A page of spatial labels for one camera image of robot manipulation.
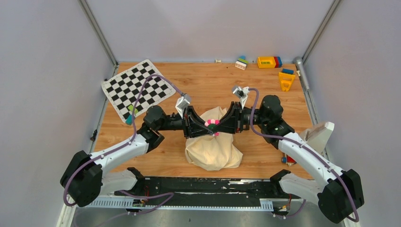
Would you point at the red blue brick stack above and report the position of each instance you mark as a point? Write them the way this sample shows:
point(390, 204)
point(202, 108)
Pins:
point(278, 62)

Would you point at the lime green block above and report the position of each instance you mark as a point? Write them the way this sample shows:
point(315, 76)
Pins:
point(132, 110)

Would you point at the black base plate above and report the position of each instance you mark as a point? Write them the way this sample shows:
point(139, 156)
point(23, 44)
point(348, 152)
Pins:
point(207, 192)

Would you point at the colourful toy car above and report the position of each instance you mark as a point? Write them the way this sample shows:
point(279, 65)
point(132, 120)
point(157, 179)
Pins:
point(288, 160)

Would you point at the green blue brick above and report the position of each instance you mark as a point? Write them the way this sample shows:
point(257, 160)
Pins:
point(242, 59)

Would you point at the pink flower brooch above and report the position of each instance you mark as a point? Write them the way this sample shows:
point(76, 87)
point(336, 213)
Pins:
point(211, 123)

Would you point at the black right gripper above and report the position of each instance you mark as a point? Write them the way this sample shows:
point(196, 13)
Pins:
point(228, 123)

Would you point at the blue toy brick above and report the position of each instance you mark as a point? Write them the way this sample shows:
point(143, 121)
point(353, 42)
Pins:
point(287, 71)

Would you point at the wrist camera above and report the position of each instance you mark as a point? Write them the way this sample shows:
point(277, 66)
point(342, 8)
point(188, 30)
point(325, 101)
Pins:
point(242, 94)
point(182, 103)

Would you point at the yellow toy bin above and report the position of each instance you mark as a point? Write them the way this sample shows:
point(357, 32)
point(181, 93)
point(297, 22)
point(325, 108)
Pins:
point(266, 62)

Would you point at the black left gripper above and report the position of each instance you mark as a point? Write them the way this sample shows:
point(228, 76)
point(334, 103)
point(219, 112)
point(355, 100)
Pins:
point(196, 128)

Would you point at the teal block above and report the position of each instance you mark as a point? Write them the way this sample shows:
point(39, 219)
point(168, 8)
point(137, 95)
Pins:
point(129, 120)

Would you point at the cream yellow garment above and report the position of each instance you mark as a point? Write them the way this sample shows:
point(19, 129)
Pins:
point(213, 153)

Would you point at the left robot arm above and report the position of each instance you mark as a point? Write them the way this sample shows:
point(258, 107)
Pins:
point(82, 180)

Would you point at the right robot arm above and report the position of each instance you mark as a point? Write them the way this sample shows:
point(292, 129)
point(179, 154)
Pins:
point(337, 192)

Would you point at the grey metal cylinder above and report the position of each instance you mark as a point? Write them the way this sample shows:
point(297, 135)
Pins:
point(298, 61)

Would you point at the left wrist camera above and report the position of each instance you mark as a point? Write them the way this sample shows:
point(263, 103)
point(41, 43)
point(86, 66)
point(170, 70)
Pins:
point(182, 103)

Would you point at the white toy brick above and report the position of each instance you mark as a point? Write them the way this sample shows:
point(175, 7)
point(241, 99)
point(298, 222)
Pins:
point(241, 65)

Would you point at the black white chessboard mat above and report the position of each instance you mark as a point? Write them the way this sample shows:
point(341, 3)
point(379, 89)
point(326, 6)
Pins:
point(129, 88)

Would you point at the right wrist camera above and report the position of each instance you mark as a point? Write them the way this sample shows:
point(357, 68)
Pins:
point(242, 94)

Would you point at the yellow toy frame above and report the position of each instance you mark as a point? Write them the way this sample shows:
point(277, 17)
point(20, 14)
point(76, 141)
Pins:
point(286, 81)

